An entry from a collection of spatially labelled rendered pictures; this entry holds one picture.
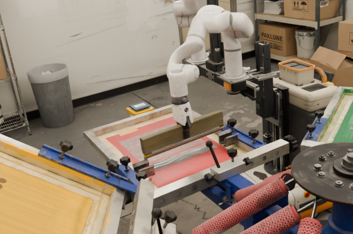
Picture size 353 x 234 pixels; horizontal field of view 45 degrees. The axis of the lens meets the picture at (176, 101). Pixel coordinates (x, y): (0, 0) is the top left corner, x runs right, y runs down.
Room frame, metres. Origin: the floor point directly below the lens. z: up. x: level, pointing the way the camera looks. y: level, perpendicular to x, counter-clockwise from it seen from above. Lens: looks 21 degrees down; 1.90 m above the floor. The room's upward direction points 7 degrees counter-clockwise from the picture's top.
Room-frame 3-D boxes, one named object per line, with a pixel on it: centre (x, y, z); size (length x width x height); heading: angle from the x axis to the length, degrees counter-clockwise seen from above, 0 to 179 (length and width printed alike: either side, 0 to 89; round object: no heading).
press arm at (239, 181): (1.35, -0.19, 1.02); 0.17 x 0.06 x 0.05; 28
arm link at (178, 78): (1.71, -0.04, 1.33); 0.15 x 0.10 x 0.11; 150
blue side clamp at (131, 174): (1.51, 0.21, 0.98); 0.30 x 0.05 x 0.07; 28
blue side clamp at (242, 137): (1.76, -0.29, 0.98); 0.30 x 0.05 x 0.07; 28
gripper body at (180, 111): (1.69, -0.02, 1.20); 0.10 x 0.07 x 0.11; 27
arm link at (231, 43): (2.25, -0.35, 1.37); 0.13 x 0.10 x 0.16; 60
